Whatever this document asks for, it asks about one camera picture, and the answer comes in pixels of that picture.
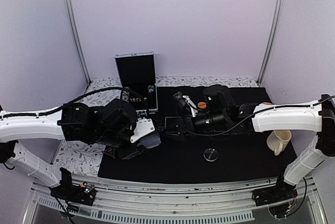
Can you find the red dice row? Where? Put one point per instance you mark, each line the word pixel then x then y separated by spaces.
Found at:
pixel 137 100

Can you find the aluminium frame post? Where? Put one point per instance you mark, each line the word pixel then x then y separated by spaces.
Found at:
pixel 76 40
pixel 270 42

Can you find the right aluminium frame post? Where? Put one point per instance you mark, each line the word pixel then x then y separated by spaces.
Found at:
pixel 270 42

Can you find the red triangle all-in marker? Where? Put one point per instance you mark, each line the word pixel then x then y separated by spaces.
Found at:
pixel 110 151

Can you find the blue patterned card deck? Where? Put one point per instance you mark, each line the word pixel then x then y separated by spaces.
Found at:
pixel 150 141

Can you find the cream ribbed mug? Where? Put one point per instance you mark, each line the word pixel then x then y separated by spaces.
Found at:
pixel 278 140

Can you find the black poker mat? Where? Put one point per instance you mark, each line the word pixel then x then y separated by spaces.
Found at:
pixel 240 158

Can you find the clear dealer button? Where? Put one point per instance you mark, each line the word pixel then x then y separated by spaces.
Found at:
pixel 210 155

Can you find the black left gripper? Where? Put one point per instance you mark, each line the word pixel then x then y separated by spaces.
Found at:
pixel 132 153

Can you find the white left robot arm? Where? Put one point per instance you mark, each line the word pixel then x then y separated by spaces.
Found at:
pixel 41 124

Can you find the floral white tablecloth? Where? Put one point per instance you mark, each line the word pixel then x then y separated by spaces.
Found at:
pixel 83 159

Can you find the short poker chip stack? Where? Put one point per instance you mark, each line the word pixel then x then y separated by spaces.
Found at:
pixel 150 89

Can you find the aluminium poker chip case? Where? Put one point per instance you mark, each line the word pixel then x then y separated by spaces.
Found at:
pixel 137 71

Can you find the left aluminium frame post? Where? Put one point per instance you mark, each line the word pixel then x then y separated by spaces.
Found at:
pixel 76 40

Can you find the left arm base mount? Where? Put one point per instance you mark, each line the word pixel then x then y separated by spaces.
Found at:
pixel 83 194

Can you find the orange big blind button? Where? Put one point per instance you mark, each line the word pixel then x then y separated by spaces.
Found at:
pixel 202 105

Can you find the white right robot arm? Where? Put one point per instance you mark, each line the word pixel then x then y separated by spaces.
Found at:
pixel 311 124

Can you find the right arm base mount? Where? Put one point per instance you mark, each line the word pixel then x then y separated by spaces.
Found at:
pixel 279 192

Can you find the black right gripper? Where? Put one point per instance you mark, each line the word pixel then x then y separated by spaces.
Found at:
pixel 181 136

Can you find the long poker chip stack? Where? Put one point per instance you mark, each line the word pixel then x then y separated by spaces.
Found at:
pixel 125 94

